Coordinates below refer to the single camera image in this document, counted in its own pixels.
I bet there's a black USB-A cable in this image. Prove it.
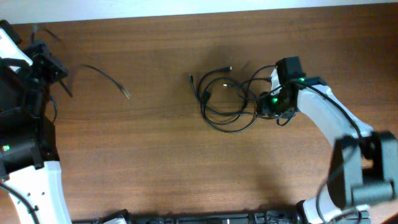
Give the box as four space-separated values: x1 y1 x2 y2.
188 65 280 134

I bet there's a black micro USB cable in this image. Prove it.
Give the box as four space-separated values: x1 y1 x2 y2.
30 24 131 100

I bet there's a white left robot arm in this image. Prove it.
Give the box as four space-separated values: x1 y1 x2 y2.
1 41 72 223

